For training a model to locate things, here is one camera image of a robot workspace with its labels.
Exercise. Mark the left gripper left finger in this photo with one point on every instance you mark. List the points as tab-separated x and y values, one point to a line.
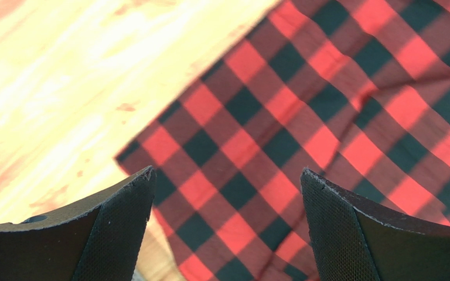
95	238

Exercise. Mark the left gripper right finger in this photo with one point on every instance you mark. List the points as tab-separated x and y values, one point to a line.
354	238

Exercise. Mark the red black plaid shirt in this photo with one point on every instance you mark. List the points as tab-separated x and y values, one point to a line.
357	91

